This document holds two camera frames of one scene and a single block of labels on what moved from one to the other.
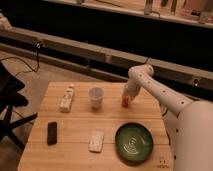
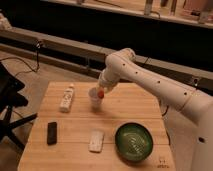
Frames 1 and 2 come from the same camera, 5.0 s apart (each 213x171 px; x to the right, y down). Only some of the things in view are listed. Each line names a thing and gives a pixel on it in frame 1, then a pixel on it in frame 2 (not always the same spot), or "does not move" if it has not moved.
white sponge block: x=96 y=141 does not move
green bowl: x=133 y=142 does not move
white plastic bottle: x=65 y=104 does not move
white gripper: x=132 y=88 to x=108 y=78
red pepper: x=125 y=101 to x=101 y=94
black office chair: x=10 y=98 does not move
